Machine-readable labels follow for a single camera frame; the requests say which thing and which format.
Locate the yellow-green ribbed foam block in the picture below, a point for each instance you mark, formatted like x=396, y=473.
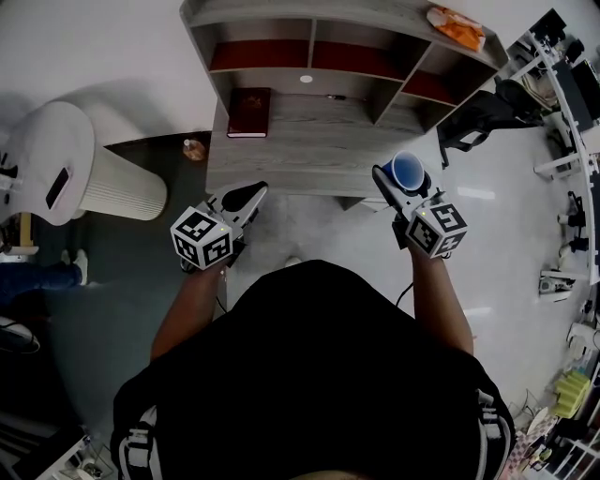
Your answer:
x=572, y=394

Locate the small black pen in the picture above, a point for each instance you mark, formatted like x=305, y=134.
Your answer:
x=336, y=97

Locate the person's left forearm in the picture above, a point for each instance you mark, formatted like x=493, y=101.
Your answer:
x=187, y=314

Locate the person's black shirt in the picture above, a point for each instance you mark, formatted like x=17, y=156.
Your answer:
x=309, y=375

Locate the grey wooden shelf desk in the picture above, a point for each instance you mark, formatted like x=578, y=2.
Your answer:
x=244, y=11

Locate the white metal rack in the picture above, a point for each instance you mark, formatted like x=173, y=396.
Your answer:
x=567, y=454

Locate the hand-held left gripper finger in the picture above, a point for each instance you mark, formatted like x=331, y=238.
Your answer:
x=236, y=193
x=248, y=208

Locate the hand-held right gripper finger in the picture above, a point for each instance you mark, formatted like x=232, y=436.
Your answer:
x=386, y=187
x=431, y=188

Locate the blue plastic cup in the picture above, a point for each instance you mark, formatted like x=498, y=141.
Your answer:
x=407, y=169

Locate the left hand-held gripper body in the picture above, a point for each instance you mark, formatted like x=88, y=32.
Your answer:
x=201, y=239

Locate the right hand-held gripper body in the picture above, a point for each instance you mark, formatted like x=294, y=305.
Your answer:
x=436, y=229

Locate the small brown bottle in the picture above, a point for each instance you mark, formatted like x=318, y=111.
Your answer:
x=193, y=149

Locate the small cardboard box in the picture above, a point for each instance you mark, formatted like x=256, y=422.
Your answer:
x=28, y=234

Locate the person's right forearm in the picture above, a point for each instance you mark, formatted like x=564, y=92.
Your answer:
x=440, y=300

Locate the black smartphone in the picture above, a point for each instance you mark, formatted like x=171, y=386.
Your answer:
x=57, y=188

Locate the black computer monitor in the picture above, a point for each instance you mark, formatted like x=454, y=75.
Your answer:
x=574, y=94

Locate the small white floor device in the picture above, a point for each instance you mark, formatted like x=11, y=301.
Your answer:
x=557, y=285

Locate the dark red book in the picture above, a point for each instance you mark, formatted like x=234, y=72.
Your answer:
x=248, y=112

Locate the white round pedestal table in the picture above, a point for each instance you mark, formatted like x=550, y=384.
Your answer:
x=61, y=140

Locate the grey wood-grain table top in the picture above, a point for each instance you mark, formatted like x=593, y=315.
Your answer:
x=319, y=154

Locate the orange plastic bag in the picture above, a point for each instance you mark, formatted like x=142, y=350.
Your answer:
x=457, y=25

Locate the person's shoe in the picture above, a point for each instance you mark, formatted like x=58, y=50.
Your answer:
x=293, y=261

